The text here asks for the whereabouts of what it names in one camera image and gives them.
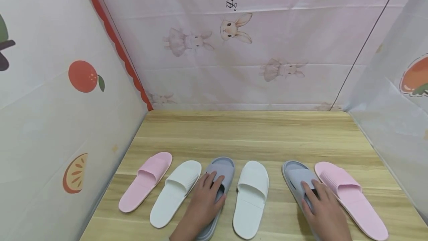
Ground person's left hand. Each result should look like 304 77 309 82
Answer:
181 171 227 236

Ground person's left forearm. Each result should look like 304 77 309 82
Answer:
169 228 205 241

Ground person's right hand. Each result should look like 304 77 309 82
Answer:
301 180 352 241

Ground pink slipper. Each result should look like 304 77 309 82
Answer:
314 161 389 241
118 152 173 213

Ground grey slipper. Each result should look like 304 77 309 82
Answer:
195 156 236 241
281 160 323 241

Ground white slipper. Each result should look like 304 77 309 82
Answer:
149 160 202 229
233 160 270 240

